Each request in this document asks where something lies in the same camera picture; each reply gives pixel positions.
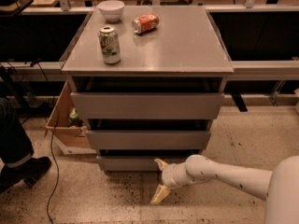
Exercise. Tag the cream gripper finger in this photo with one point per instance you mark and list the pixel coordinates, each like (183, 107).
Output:
(160, 194)
(161, 164)

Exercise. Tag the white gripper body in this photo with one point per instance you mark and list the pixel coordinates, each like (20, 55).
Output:
(168, 174)

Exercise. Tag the grey bottom drawer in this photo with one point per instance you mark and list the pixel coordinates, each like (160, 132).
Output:
(127, 164)

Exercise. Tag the grey drawer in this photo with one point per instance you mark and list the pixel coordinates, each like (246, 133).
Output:
(127, 164)
(148, 139)
(96, 105)

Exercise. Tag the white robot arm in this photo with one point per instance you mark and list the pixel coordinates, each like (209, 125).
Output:
(279, 188)

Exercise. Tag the grey middle drawer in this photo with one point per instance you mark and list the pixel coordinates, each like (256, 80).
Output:
(148, 139)

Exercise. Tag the grey drawer cabinet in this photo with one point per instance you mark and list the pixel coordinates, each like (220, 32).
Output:
(183, 54)

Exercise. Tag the grey top drawer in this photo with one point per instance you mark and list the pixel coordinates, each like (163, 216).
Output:
(96, 105)

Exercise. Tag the green bottle in box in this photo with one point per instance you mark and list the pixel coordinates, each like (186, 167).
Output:
(74, 120)

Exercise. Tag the cardboard box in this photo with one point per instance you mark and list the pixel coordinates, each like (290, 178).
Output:
(69, 138)

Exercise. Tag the black shoe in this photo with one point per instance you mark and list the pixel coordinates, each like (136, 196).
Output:
(29, 172)

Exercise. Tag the green white soda can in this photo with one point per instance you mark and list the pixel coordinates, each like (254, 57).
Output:
(109, 44)

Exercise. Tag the orange soda can lying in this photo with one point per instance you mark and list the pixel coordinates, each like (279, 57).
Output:
(145, 23)

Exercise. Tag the person's dark trouser leg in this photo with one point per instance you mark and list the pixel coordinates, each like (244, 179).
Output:
(15, 146)

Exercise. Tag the white bowl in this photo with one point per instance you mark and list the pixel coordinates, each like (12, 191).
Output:
(111, 10)

